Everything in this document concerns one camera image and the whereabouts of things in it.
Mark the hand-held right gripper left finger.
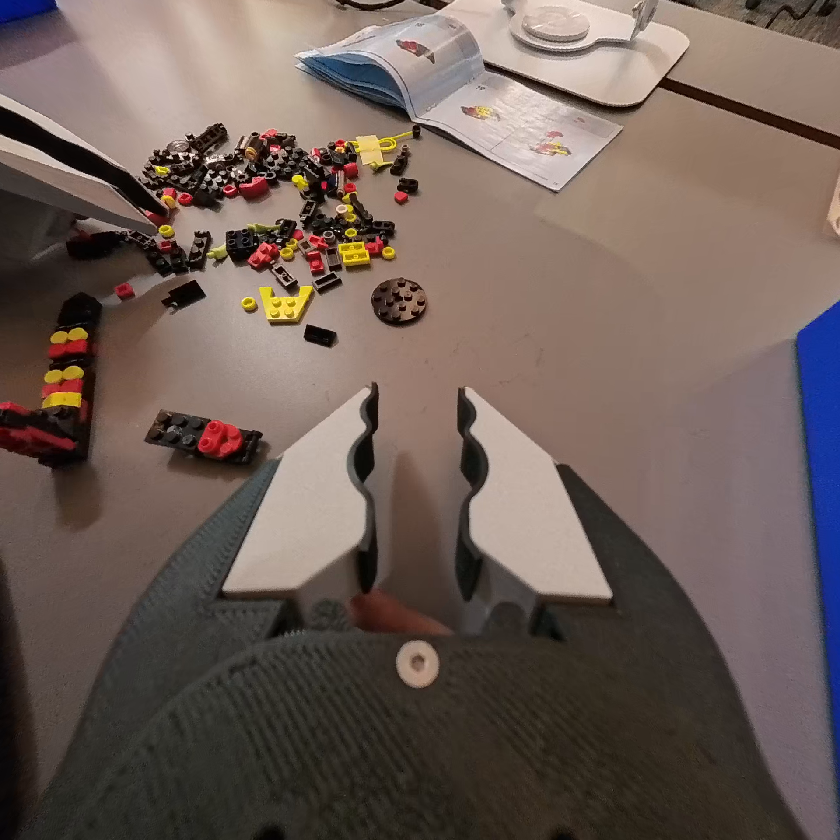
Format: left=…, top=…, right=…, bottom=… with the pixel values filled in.
left=222, top=382, right=395, bottom=601

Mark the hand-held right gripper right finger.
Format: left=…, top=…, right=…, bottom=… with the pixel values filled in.
left=455, top=386, right=614, bottom=639

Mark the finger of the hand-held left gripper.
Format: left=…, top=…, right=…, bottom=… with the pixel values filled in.
left=0, top=134, right=161, bottom=263
left=0, top=92, right=170, bottom=221

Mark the pile of lego pieces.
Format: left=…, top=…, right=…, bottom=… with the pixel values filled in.
left=66, top=121, right=421, bottom=277

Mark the yellow wedge lego plate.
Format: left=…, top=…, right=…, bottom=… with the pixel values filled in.
left=258, top=284, right=315, bottom=326

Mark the small black red lego assembly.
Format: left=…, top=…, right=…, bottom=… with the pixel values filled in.
left=144, top=409, right=265, bottom=468

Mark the long black red yellow lego assembly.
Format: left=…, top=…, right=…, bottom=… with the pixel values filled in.
left=0, top=292, right=104, bottom=468

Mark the black round lego plate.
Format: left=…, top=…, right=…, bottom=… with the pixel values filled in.
left=371, top=277, right=429, bottom=327

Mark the open lego instruction booklet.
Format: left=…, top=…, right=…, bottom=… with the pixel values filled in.
left=293, top=14, right=624, bottom=193

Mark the person's right hand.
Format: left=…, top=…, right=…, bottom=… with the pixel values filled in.
left=350, top=587, right=454, bottom=635

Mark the blue flat board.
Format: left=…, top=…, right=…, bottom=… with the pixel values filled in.
left=796, top=318, right=840, bottom=729

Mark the white flat board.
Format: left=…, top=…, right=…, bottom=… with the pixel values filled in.
left=438, top=0, right=691, bottom=109

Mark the white round stand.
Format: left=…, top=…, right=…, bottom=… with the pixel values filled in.
left=502, top=0, right=660, bottom=53

